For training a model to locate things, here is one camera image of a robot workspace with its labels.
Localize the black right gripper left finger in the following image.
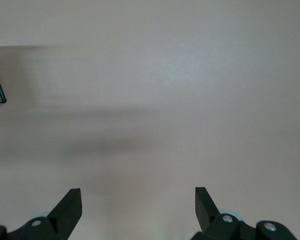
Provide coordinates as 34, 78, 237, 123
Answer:
0, 188, 83, 240

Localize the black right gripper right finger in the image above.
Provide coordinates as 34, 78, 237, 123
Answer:
195, 186, 299, 240

